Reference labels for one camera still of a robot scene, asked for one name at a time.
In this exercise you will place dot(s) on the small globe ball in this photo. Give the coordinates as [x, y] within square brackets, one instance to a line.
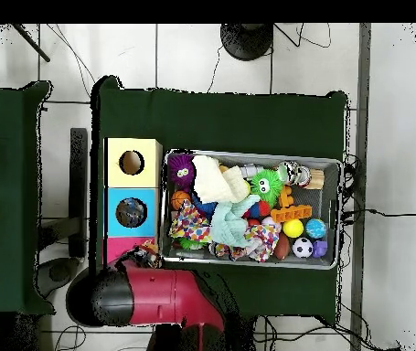
[316, 228]

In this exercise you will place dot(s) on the black round stand base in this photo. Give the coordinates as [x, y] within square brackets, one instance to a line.
[247, 42]

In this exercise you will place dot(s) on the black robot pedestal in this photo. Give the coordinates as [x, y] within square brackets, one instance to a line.
[247, 336]

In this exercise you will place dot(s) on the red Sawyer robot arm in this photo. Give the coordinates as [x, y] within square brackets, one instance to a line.
[163, 296]

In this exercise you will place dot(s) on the purple spiky ball with eyes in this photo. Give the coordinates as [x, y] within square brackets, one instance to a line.
[181, 171]

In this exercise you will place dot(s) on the plain yellow ball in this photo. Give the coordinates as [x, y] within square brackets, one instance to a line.
[293, 228]

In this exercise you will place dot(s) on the cream waffle cloth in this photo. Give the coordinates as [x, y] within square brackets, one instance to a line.
[215, 182]

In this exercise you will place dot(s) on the wooden three-hole box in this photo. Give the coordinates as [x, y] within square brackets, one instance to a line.
[134, 182]

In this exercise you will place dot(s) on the small soccer ball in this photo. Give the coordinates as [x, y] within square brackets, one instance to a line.
[302, 247]

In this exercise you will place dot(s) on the green cloth side table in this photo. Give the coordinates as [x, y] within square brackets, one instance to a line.
[6, 256]

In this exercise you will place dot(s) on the black upright panel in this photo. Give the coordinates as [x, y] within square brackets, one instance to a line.
[78, 182]

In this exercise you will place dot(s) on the grey stand foot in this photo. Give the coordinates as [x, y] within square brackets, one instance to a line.
[55, 272]

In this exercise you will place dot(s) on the light blue waffle cloth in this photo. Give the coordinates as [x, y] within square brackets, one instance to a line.
[231, 223]

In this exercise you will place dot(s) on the shallow mesh bin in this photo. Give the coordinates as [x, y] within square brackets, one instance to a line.
[333, 175]

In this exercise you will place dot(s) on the dark green tablecloth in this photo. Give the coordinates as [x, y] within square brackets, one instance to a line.
[222, 120]

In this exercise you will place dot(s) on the orange plush toy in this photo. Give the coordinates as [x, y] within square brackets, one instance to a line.
[150, 245]

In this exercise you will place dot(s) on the small orange basketball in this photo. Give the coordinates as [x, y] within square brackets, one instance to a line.
[180, 200]

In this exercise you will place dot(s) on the confetti print cloth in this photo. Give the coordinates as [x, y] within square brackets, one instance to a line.
[189, 225]

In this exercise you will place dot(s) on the black rod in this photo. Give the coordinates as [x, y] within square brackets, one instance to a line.
[32, 43]

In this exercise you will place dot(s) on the green spiky ball with eyes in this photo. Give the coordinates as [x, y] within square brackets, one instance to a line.
[266, 184]

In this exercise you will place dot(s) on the orange plastic building block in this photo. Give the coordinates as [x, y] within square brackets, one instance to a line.
[291, 214]

